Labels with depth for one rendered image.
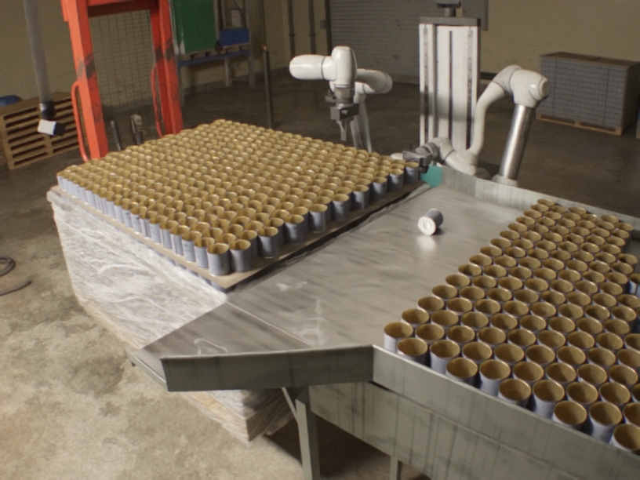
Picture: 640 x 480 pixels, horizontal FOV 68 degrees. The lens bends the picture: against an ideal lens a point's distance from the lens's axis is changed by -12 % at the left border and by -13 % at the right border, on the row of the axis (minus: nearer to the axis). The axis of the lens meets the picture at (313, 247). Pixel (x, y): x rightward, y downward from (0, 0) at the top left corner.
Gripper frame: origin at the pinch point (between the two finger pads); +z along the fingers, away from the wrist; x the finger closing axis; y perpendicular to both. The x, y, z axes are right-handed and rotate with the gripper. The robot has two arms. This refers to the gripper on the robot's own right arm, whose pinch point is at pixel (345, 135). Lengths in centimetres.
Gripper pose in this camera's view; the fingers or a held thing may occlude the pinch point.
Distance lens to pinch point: 231.2
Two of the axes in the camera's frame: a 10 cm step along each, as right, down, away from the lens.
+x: 6.7, -3.6, 6.4
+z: 0.3, 8.8, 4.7
